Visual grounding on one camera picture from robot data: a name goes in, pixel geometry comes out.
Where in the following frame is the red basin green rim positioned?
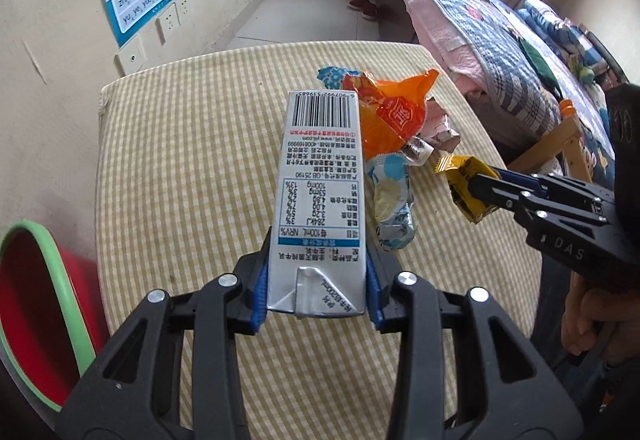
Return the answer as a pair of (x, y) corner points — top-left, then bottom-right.
(0, 219), (108, 413)

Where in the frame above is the bed with patterned quilt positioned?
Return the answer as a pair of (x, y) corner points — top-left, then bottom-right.
(385, 0), (566, 161)

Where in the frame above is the silver wrapper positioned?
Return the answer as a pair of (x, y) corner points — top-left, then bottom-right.
(402, 135), (435, 166)

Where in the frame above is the light blue wrapper piece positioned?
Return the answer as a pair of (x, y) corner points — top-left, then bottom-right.
(317, 65), (363, 92)

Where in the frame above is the blue white wrapper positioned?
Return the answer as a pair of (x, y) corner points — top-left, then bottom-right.
(365, 152), (417, 251)

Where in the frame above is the yellow black wrapper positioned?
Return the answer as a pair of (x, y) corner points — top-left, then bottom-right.
(434, 155), (501, 225)

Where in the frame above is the white blue milk carton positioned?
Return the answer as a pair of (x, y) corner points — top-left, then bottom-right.
(265, 90), (368, 318)

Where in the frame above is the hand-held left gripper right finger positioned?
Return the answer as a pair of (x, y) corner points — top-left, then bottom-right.
(365, 247), (585, 440)

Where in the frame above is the person's right hand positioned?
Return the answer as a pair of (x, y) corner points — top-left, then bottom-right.
(560, 277), (640, 368)

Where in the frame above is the green cloth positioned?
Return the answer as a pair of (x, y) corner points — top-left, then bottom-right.
(517, 37), (563, 88)

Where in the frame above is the orange snack wrapper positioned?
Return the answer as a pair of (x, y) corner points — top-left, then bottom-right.
(342, 69), (441, 161)

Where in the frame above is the crumpled pink paper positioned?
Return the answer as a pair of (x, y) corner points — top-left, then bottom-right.
(422, 97), (461, 152)

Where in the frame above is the blue patterned blanket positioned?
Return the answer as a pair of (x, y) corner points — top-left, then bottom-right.
(517, 0), (631, 86)

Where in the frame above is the wooden bed frame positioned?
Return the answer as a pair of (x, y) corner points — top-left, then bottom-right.
(505, 112), (596, 181)

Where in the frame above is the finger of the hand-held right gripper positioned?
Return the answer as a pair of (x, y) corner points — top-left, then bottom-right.
(469, 172), (608, 233)
(497, 168), (621, 203)

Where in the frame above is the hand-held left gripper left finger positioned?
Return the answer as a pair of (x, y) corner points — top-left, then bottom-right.
(54, 252), (273, 440)

